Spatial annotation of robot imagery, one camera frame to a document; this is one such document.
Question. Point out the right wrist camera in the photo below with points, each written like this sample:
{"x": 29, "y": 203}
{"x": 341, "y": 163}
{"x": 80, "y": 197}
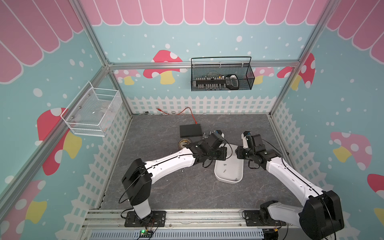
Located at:
{"x": 247, "y": 140}

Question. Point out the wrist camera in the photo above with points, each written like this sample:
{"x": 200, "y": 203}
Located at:
{"x": 218, "y": 133}
{"x": 247, "y": 140}

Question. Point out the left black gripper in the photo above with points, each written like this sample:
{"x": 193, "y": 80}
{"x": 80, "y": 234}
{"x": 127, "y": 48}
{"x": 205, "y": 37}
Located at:
{"x": 223, "y": 153}

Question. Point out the white wire wall basket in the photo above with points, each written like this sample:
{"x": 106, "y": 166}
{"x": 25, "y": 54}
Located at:
{"x": 93, "y": 111}

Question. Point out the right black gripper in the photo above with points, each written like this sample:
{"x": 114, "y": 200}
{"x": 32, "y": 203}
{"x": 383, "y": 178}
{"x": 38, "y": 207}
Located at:
{"x": 239, "y": 152}

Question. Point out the white plastic storage box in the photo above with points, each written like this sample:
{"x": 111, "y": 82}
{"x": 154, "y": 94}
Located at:
{"x": 232, "y": 169}

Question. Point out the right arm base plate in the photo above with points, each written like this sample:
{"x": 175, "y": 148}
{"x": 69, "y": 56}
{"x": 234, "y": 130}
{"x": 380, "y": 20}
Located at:
{"x": 255, "y": 217}

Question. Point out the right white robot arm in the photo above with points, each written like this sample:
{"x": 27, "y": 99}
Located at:
{"x": 320, "y": 214}

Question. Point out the black wire wall basket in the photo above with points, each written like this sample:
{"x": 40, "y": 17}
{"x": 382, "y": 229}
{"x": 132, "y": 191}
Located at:
{"x": 208, "y": 73}

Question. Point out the black device in basket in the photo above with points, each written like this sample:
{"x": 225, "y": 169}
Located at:
{"x": 232, "y": 82}

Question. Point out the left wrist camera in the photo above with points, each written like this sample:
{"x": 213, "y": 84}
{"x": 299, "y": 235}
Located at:
{"x": 218, "y": 133}

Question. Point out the black flat box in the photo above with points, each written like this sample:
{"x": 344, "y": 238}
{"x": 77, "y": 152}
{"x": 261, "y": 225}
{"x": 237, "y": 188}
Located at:
{"x": 188, "y": 131}

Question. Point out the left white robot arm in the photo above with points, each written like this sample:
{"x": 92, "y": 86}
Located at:
{"x": 138, "y": 179}

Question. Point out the green circuit board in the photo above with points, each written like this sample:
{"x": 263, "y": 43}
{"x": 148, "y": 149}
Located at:
{"x": 146, "y": 234}

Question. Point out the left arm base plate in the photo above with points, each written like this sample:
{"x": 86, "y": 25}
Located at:
{"x": 154, "y": 219}

